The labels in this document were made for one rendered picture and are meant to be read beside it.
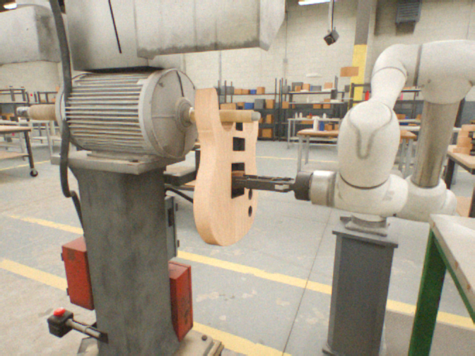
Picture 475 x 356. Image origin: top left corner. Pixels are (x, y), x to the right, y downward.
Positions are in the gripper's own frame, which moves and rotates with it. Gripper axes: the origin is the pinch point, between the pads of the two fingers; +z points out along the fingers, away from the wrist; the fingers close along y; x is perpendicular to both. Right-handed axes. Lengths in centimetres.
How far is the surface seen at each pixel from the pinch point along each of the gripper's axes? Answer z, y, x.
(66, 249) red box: 62, -8, -30
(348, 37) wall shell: 55, 1051, 403
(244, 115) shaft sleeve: -3.0, -5.8, 17.7
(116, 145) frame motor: 35.3, -11.2, 8.3
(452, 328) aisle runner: -87, 123, -91
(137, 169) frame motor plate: 24.8, -14.1, 2.1
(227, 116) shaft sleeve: 2.1, -5.8, 17.3
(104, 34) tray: 36, -15, 38
